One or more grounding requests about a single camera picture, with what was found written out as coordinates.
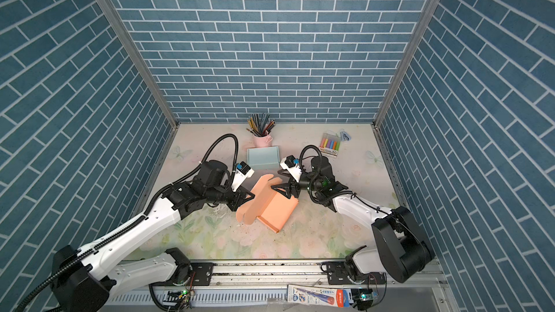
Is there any right aluminium corner post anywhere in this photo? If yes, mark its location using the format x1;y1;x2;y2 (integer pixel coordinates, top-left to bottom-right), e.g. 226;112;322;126
374;0;440;129

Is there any left aluminium corner post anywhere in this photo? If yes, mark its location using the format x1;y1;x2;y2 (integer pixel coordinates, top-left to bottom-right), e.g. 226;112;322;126
95;0;179;129

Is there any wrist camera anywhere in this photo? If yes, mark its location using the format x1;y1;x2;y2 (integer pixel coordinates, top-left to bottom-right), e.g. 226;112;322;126
231;161;254;192
280;155;303;183

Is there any bundle of coloured pencils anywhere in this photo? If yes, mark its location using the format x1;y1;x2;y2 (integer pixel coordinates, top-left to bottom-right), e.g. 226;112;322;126
247;114;275;137

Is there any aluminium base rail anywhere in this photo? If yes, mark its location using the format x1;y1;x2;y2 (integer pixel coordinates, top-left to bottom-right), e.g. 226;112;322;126
192;259;447;289

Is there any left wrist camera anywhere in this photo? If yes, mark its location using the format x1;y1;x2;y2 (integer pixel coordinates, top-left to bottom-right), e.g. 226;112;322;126
231;161;254;192

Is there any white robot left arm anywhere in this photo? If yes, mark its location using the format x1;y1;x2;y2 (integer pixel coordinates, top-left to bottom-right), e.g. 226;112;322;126
16;156;254;311

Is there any light blue paper box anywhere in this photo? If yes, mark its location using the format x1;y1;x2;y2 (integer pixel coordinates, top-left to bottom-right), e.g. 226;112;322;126
247;146;281;170

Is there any pink paper box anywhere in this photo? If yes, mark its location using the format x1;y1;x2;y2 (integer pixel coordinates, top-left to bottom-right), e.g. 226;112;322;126
236;174;299;233

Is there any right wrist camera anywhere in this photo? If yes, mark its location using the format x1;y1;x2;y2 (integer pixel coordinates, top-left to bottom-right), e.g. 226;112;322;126
280;155;303;183

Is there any aluminium corner post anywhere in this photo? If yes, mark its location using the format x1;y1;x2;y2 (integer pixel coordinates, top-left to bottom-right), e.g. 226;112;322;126
95;0;179;129
374;0;440;129

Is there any white toothpaste style box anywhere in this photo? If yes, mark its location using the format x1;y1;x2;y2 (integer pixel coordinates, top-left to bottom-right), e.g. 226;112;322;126
287;285;352;308

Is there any pack of coloured markers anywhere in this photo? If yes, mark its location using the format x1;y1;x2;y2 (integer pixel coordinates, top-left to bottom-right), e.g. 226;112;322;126
318;132;341;157

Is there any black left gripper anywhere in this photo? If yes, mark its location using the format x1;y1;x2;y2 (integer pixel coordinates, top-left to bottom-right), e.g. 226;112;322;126
204;183;258;212

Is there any pink metal pencil bucket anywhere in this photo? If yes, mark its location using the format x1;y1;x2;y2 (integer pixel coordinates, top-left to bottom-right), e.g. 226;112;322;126
253;134;273;148

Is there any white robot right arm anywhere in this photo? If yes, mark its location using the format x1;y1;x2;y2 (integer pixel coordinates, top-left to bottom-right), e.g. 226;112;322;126
272;145;436;283

